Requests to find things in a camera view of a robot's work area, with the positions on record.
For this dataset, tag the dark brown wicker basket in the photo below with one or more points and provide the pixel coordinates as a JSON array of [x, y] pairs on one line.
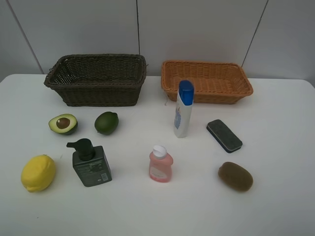
[[98, 80]]

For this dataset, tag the yellow lemon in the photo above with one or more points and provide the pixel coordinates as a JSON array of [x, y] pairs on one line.
[[38, 173]]

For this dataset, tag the grey whiteboard eraser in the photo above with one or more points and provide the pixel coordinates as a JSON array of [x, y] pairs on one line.
[[224, 136]]

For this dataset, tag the green lime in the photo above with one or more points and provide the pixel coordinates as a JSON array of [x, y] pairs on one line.
[[106, 123]]

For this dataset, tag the halved avocado with pit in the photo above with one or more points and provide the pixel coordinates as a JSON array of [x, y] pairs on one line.
[[64, 124]]

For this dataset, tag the brown kiwi fruit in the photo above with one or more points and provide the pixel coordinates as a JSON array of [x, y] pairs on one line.
[[235, 176]]

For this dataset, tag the white shampoo bottle blue cap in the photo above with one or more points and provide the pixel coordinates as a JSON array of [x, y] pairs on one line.
[[184, 103]]

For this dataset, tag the dark green pump bottle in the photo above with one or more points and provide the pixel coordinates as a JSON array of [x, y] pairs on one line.
[[90, 163]]

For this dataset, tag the orange wicker basket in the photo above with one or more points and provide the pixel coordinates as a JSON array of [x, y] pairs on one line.
[[214, 82]]

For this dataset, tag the pink soap bottle white cap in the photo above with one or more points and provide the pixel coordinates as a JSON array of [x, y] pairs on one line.
[[160, 166]]

